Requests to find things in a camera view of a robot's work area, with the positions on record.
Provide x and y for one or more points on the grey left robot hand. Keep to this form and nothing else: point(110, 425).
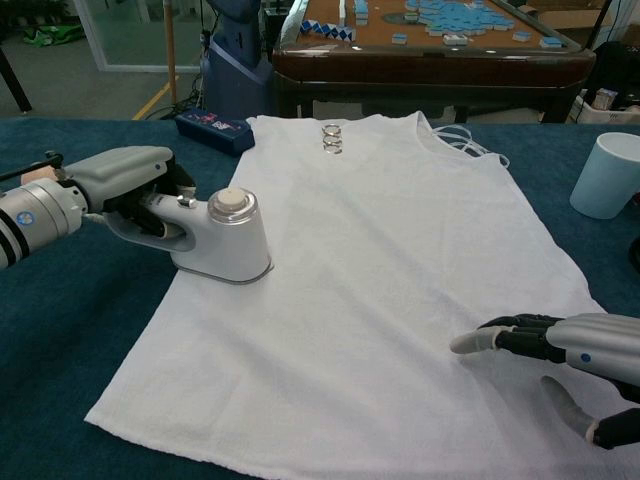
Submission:
point(120, 167)

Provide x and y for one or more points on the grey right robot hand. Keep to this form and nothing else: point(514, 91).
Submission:
point(600, 337)

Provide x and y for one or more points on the blue mahjong tile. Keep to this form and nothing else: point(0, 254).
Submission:
point(400, 39)
point(521, 36)

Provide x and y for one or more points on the brown mahjong table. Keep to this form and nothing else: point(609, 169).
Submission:
point(425, 70)

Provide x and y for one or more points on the white sleeveless shirt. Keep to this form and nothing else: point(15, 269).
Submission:
point(375, 300)

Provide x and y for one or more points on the wooden pole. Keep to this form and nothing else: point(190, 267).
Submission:
point(171, 50)

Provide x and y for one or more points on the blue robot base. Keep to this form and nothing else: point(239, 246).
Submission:
point(235, 75)

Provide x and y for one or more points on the green bag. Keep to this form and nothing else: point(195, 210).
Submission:
point(40, 37)

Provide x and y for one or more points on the black table leg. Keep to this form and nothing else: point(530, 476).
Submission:
point(17, 85)

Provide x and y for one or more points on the peach coloured ball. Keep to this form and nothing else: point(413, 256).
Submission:
point(37, 174)

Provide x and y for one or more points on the white framed glass door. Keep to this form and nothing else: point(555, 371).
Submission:
point(92, 35)

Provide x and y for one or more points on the face-up white mahjong tile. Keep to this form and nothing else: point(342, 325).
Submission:
point(463, 41)
point(449, 41)

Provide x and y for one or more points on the light blue mug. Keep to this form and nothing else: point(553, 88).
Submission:
point(602, 180)

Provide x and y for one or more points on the blue white snake puzzle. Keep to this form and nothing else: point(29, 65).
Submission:
point(325, 29)

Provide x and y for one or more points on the white storage crate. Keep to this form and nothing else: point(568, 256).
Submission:
point(600, 112)

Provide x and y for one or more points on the white handheld garment steamer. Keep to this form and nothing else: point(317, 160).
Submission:
point(235, 245)

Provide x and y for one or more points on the dark blue printed box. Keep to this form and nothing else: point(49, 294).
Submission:
point(215, 131)

